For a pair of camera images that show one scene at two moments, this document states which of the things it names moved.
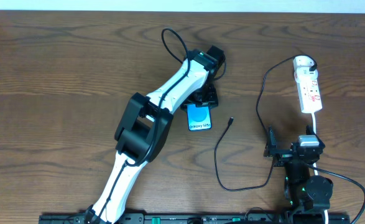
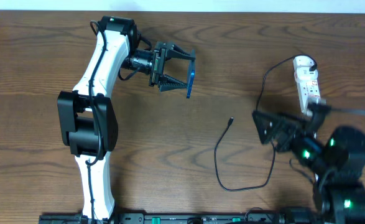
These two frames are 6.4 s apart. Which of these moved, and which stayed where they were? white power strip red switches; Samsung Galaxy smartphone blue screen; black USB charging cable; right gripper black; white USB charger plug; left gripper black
Moved: Samsung Galaxy smartphone blue screen; black USB charging cable; left gripper black; right gripper black
Stayed: white power strip red switches; white USB charger plug
